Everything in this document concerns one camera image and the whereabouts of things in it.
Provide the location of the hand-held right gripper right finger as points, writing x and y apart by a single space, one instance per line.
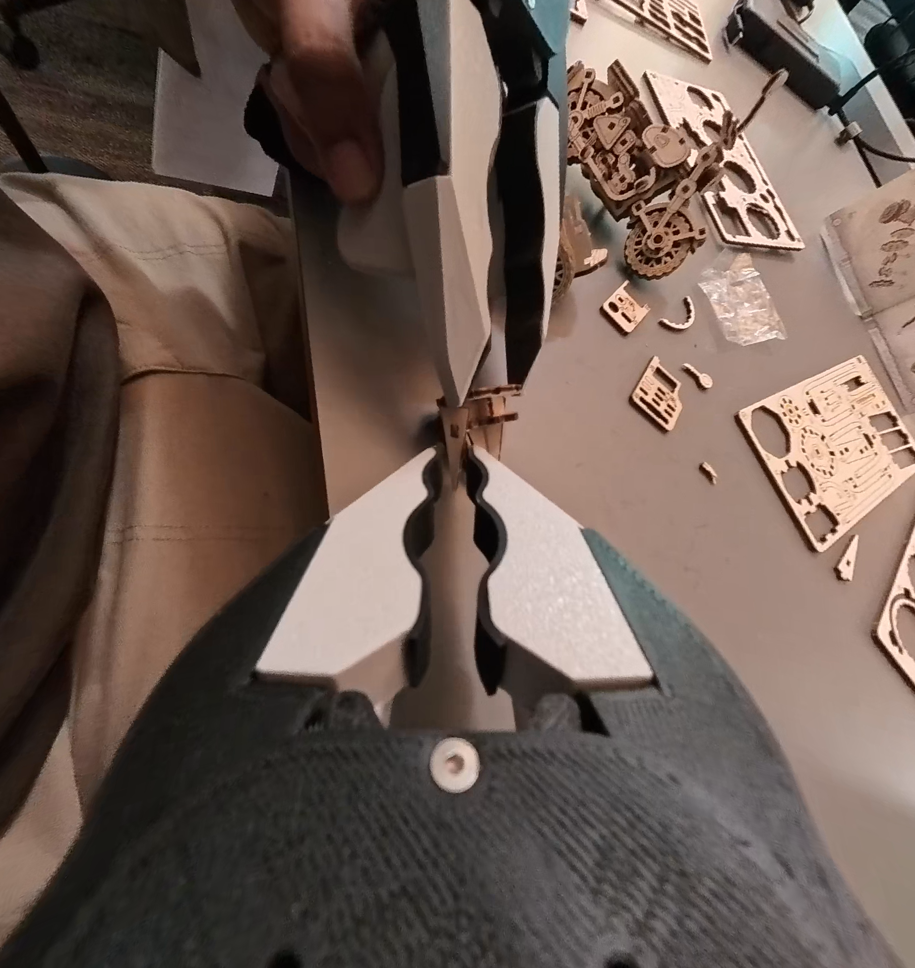
563 597

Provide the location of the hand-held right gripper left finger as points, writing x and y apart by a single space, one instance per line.
344 597

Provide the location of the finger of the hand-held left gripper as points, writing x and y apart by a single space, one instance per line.
461 227
557 212

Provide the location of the round wooden gear disc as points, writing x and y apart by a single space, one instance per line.
495 412

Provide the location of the grey desk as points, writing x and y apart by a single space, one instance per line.
654 680

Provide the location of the person's left hand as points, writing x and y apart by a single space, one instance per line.
329 83

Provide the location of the wooden motorcycle model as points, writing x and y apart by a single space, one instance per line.
654 174

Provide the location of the small square wooden fragment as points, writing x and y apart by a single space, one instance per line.
625 308

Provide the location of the curved toothed wooden piece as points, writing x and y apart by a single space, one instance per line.
682 317

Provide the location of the tiny notched wooden piece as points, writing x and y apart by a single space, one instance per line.
707 472

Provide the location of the wooden sheet with oval holes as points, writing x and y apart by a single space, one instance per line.
760 196

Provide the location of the clear plastic bag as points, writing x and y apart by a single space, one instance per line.
741 302

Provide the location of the white paper sheet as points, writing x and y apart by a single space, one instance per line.
208 121

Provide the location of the small slotted wooden fragment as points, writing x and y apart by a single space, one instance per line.
655 395

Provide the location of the person's beige pants leg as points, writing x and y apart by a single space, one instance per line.
200 416

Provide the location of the black box device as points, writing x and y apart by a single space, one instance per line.
786 41

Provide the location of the wooden cutout sheet with gears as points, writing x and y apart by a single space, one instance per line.
828 446

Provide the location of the printed instruction booklet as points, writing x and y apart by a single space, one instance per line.
892 287

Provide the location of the black chair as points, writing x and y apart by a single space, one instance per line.
900 53

